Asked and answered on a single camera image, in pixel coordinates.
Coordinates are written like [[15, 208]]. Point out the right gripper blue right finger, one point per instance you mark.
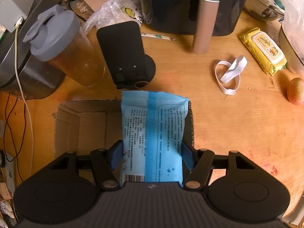
[[188, 155]]

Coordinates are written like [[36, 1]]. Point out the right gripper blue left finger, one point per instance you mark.
[[116, 154]]

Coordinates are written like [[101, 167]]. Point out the small blue wipes packet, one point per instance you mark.
[[153, 125]]

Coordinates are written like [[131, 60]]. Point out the open cardboard box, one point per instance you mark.
[[86, 125]]

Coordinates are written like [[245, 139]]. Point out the black phone stand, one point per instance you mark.
[[123, 51]]

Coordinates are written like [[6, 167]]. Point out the white elastic band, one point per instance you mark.
[[233, 73]]

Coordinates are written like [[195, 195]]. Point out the wrapped chopsticks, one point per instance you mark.
[[150, 35]]

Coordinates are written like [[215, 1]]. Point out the yellow wet wipes pack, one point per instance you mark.
[[264, 49]]

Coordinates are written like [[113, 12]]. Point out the clear shaker bottle grey lid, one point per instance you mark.
[[57, 38]]

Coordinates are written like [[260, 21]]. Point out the white bowl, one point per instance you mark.
[[294, 62]]

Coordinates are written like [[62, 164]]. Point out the white plastic bag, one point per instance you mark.
[[114, 12]]

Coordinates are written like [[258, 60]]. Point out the black air fryer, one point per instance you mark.
[[201, 18]]

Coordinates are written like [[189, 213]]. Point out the white power adapter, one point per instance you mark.
[[12, 10]]

